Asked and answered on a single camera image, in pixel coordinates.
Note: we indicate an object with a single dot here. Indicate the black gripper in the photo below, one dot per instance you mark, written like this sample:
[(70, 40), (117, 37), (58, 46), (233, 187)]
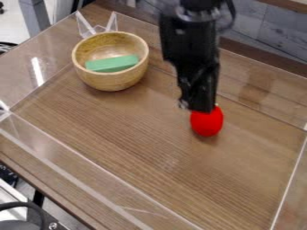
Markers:
[(190, 47)]

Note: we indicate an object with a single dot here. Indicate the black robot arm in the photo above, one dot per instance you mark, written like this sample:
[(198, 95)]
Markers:
[(222, 8)]

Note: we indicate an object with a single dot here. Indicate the clear acrylic tray wall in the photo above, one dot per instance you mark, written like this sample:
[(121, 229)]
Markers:
[(116, 157)]

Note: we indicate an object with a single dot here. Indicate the red plush strawberry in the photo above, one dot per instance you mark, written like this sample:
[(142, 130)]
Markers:
[(208, 124)]

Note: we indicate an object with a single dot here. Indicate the black metal bracket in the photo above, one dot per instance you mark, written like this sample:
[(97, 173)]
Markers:
[(38, 217)]

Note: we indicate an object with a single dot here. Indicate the wooden bowl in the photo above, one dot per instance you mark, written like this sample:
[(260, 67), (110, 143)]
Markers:
[(112, 44)]

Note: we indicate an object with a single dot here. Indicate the green rectangular block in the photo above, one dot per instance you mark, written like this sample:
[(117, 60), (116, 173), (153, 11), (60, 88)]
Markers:
[(112, 64)]

